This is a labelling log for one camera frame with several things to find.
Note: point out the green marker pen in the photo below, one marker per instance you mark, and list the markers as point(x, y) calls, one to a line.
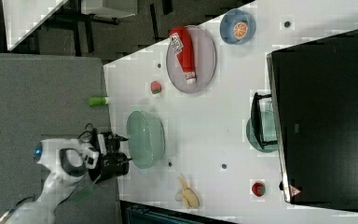
point(95, 101)

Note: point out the peeled toy banana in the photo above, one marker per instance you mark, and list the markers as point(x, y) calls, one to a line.
point(186, 195)

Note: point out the green plastic strainer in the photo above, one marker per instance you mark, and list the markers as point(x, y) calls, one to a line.
point(146, 138)

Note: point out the red toy strawberry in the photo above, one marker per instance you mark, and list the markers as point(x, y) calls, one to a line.
point(155, 87)

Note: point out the blue bowl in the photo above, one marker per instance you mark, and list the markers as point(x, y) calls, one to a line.
point(228, 22)

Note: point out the red toy apple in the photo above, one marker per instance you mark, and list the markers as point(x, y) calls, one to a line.
point(258, 189)

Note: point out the black toaster oven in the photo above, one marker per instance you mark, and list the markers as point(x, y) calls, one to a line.
point(314, 98)

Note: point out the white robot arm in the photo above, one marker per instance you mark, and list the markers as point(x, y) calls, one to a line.
point(75, 167)

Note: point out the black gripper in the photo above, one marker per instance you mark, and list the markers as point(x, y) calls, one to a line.
point(112, 162)

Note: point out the orange slice toy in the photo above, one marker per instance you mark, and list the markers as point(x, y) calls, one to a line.
point(240, 30)

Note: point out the grey round plate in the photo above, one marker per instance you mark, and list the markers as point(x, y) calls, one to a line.
point(205, 60)

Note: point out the red ketchup bottle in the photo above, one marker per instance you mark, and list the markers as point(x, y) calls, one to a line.
point(182, 46)

